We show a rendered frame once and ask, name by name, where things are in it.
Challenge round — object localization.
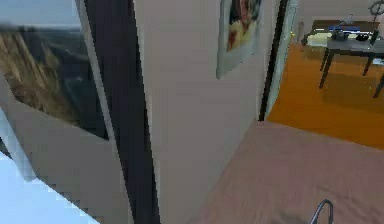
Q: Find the window with landscape view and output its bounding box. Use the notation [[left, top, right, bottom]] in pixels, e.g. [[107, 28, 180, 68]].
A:
[[0, 0, 110, 141]]

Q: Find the cream pillow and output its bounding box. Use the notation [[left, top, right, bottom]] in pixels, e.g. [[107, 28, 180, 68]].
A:
[[306, 31, 330, 48]]

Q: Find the framed red and yellow picture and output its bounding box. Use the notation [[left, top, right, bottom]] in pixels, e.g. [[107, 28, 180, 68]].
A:
[[215, 0, 266, 80]]

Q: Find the grey table with dark legs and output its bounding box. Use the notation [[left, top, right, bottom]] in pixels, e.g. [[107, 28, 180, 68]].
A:
[[318, 33, 384, 99]]

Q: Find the grey round lamp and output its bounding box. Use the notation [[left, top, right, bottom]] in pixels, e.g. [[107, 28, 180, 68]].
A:
[[368, 0, 384, 16]]

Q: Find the black door frame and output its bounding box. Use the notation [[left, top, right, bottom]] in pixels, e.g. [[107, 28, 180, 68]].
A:
[[83, 0, 162, 224]]

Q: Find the pale green room door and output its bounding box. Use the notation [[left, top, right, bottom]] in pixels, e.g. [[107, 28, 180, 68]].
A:
[[258, 0, 300, 122]]

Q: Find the blue flat object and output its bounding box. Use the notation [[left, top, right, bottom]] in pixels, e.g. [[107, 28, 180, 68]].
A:
[[328, 23, 363, 35]]

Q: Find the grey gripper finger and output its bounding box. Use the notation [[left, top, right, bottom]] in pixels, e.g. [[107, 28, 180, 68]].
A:
[[326, 199, 335, 224], [309, 199, 329, 224]]

